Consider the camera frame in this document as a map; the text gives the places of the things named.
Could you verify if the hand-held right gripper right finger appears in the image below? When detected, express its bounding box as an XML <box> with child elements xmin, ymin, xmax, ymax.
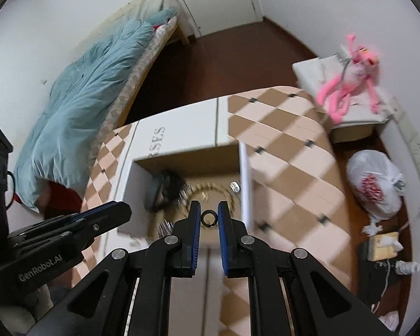
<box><xmin>217</xmin><ymin>201</ymin><xmax>395</xmax><ymax>336</ymax></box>

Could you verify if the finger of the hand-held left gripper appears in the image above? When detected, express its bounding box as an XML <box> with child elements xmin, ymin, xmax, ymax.
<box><xmin>68</xmin><ymin>201</ymin><xmax>132</xmax><ymax>230</ymax></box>
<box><xmin>9</xmin><ymin>215</ymin><xmax>103</xmax><ymax>253</ymax></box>

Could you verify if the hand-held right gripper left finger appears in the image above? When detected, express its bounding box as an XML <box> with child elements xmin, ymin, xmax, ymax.
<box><xmin>51</xmin><ymin>201</ymin><xmax>202</xmax><ymax>336</ymax></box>

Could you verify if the silver disc bracelet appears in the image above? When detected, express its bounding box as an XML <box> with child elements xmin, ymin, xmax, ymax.
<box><xmin>157</xmin><ymin>219</ymin><xmax>173</xmax><ymax>239</ymax></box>

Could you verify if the chunky silver chain bracelet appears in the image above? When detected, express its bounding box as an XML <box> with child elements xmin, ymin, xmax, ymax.
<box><xmin>177</xmin><ymin>184</ymin><xmax>193</xmax><ymax>206</ymax></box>

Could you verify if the wooden bead bracelet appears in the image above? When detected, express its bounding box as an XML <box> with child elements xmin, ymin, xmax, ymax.
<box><xmin>187</xmin><ymin>182</ymin><xmax>237</xmax><ymax>214</ymax></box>

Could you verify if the black wristband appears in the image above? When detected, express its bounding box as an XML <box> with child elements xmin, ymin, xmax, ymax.
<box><xmin>145</xmin><ymin>170</ymin><xmax>186</xmax><ymax>212</ymax></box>

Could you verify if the white cardboard box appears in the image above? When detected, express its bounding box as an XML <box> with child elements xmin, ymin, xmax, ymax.
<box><xmin>117</xmin><ymin>140</ymin><xmax>256</xmax><ymax>239</ymax></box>

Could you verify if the red cloth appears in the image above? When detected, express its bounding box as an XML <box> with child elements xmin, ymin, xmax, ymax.
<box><xmin>14</xmin><ymin>181</ymin><xmax>83</xmax><ymax>211</ymax></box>

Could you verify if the checkered tablecloth table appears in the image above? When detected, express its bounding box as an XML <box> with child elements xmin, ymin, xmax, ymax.
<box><xmin>73</xmin><ymin>86</ymin><xmax>352</xmax><ymax>336</ymax></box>

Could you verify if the blue duvet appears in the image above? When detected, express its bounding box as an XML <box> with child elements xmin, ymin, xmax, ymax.
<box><xmin>14</xmin><ymin>17</ymin><xmax>162</xmax><ymax>214</ymax></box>

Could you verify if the bed mattress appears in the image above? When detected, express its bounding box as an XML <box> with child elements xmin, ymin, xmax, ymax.
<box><xmin>91</xmin><ymin>0</ymin><xmax>183</xmax><ymax>155</ymax></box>

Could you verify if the crumpled white tissue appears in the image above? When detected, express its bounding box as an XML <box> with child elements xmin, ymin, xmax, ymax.
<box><xmin>362</xmin><ymin>217</ymin><xmax>384</xmax><ymax>235</ymax></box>

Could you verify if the black floor object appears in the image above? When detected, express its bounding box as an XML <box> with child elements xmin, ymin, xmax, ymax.
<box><xmin>357</xmin><ymin>243</ymin><xmax>407</xmax><ymax>305</ymax></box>

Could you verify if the small tan box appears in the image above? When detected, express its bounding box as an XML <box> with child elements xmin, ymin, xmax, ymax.
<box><xmin>367</xmin><ymin>232</ymin><xmax>403</xmax><ymax>261</ymax></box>

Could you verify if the white plastic bag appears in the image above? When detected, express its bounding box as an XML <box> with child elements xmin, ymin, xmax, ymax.
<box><xmin>346</xmin><ymin>150</ymin><xmax>407</xmax><ymax>218</ymax></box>

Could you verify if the small white bottle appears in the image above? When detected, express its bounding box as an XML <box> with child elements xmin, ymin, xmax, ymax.
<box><xmin>395</xmin><ymin>261</ymin><xmax>420</xmax><ymax>275</ymax></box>

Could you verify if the pink plush toy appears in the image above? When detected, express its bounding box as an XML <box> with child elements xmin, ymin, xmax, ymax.
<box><xmin>317</xmin><ymin>33</ymin><xmax>384</xmax><ymax>125</ymax></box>

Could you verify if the pale pillow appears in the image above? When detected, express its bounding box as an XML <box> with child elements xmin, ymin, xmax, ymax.
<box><xmin>126</xmin><ymin>0</ymin><xmax>177</xmax><ymax>25</ymax></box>

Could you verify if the white power strip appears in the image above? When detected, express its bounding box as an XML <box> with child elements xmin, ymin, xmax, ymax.
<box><xmin>388</xmin><ymin>96</ymin><xmax>420</xmax><ymax>190</ymax></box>

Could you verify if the white door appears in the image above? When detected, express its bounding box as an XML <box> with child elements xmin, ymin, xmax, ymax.
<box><xmin>166</xmin><ymin>0</ymin><xmax>267</xmax><ymax>37</ymax></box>

